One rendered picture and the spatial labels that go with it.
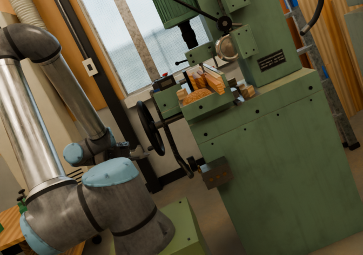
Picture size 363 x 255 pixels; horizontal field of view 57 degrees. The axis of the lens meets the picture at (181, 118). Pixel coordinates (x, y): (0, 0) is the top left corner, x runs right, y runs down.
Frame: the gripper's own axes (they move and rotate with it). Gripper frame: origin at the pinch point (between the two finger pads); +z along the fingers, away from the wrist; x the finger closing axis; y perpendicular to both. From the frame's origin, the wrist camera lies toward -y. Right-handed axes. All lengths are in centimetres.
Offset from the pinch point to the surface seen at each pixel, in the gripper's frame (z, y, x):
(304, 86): 69, 33, -23
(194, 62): 25, 44, -5
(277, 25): 61, 58, -12
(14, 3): -92, 88, 104
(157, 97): 7.6, 29.7, -6.7
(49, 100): -74, 17, 91
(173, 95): 15.0, 29.9, -6.7
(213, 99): 30, 31, -30
